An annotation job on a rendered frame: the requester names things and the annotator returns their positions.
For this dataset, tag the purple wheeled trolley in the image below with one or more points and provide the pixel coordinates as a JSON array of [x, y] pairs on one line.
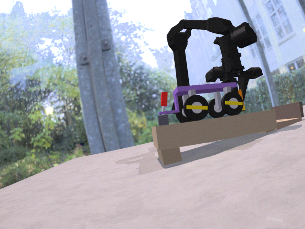
[[195, 107]]

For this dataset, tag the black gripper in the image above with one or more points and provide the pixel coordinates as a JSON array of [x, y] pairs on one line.
[[233, 69]]

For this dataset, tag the red-headed stop pin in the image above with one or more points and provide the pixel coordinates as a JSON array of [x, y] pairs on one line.
[[164, 100]]

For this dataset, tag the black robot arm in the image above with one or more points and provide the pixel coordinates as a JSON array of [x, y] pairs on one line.
[[233, 37]]

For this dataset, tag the tan wooden ramp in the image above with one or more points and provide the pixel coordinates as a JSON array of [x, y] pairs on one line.
[[167, 138]]

